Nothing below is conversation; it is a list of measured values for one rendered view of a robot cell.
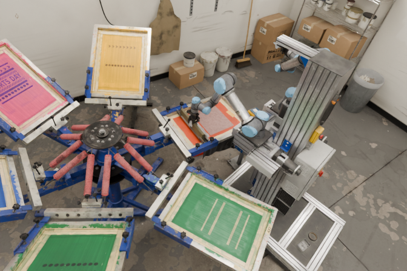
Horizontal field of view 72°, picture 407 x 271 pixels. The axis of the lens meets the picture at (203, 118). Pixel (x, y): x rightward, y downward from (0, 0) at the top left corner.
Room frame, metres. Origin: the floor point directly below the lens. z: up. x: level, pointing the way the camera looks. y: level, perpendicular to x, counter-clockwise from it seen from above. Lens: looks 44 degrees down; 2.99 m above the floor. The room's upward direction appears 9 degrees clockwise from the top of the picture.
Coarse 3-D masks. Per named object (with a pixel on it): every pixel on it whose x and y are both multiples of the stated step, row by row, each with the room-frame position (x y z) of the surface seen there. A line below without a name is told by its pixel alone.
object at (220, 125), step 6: (228, 114) 2.24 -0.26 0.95; (216, 120) 2.12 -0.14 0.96; (222, 120) 2.13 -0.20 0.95; (228, 120) 2.15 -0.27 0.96; (234, 120) 2.16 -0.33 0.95; (204, 126) 2.00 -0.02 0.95; (210, 126) 2.02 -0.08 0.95; (216, 126) 2.03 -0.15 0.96; (222, 126) 2.04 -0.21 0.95; (228, 126) 2.06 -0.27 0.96; (186, 132) 1.88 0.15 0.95; (192, 132) 1.89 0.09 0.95; (210, 132) 1.93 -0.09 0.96; (216, 132) 1.94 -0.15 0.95; (222, 132) 1.96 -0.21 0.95; (192, 138) 1.82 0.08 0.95
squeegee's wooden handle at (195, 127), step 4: (180, 112) 2.09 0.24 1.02; (184, 112) 2.06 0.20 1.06; (184, 116) 2.04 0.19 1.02; (188, 116) 2.01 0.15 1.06; (192, 124) 1.92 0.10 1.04; (196, 128) 1.86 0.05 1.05; (196, 132) 1.86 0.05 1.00; (200, 132) 1.81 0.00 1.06; (200, 136) 1.80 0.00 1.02; (204, 136) 1.80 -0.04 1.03
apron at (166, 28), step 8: (160, 0) 3.88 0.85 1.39; (168, 0) 3.97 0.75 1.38; (160, 8) 3.87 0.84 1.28; (168, 8) 3.96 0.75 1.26; (160, 16) 3.87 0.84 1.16; (168, 16) 3.95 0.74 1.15; (176, 16) 4.05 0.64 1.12; (152, 24) 3.78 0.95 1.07; (160, 24) 3.88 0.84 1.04; (168, 24) 3.95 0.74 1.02; (176, 24) 4.06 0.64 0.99; (152, 32) 3.78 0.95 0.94; (160, 32) 3.87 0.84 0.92; (168, 32) 3.94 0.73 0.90; (176, 32) 4.06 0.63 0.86; (152, 40) 3.78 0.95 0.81; (160, 40) 3.86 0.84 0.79; (168, 40) 3.94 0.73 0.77; (176, 40) 4.06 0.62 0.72; (152, 48) 3.78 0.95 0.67; (160, 48) 3.86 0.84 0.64; (168, 48) 3.94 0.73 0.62; (176, 48) 4.05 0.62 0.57
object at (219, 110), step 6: (216, 108) 2.31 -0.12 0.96; (222, 108) 2.32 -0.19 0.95; (204, 114) 2.18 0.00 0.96; (210, 114) 2.20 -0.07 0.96; (216, 114) 2.21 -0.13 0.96; (222, 114) 2.23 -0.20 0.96; (174, 120) 2.02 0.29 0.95; (180, 120) 2.04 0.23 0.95; (204, 120) 2.09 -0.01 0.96; (210, 120) 2.10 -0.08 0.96; (180, 126) 1.95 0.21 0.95; (186, 126) 1.96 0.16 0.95
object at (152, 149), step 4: (164, 140) 1.77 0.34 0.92; (168, 140) 1.78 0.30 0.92; (164, 144) 1.73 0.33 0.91; (168, 144) 1.76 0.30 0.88; (152, 148) 1.65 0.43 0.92; (156, 148) 1.68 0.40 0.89; (140, 152) 1.58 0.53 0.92; (152, 152) 1.64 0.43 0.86; (132, 156) 1.52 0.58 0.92; (132, 160) 1.51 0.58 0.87
